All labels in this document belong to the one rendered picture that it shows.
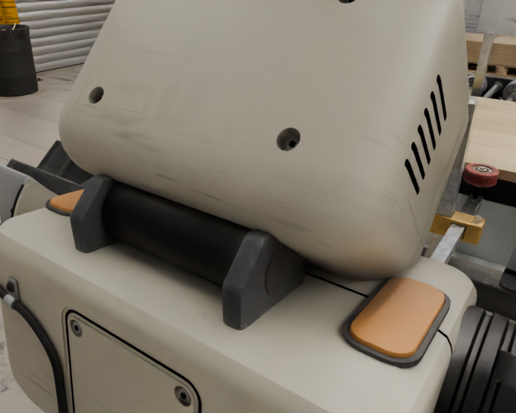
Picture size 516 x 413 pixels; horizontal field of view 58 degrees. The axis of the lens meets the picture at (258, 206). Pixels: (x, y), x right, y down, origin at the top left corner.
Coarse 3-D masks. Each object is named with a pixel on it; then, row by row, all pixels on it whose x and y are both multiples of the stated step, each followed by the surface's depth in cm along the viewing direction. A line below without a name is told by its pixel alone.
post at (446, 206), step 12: (468, 108) 100; (468, 120) 101; (468, 132) 102; (468, 144) 106; (456, 156) 105; (456, 168) 106; (456, 180) 108; (444, 192) 110; (456, 192) 109; (444, 204) 111; (432, 240) 117; (432, 252) 118
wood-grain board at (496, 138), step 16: (480, 112) 164; (496, 112) 164; (512, 112) 164; (480, 128) 149; (496, 128) 149; (512, 128) 149; (480, 144) 136; (496, 144) 136; (512, 144) 136; (480, 160) 126; (496, 160) 126; (512, 160) 126; (512, 176) 120
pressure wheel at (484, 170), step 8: (472, 168) 119; (480, 168) 119; (488, 168) 120; (464, 176) 120; (472, 176) 118; (480, 176) 116; (488, 176) 116; (496, 176) 117; (472, 184) 118; (480, 184) 117; (488, 184) 117
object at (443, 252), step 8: (472, 200) 121; (480, 200) 122; (464, 208) 118; (472, 208) 118; (448, 232) 108; (456, 232) 108; (448, 240) 105; (456, 240) 105; (440, 248) 102; (448, 248) 102; (432, 256) 99; (440, 256) 99; (448, 256) 100
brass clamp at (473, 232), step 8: (440, 216) 112; (456, 216) 112; (464, 216) 112; (472, 216) 112; (432, 224) 114; (440, 224) 113; (448, 224) 112; (456, 224) 111; (464, 224) 110; (472, 224) 109; (480, 224) 109; (432, 232) 115; (440, 232) 114; (464, 232) 110; (472, 232) 109; (480, 232) 108; (464, 240) 111; (472, 240) 110
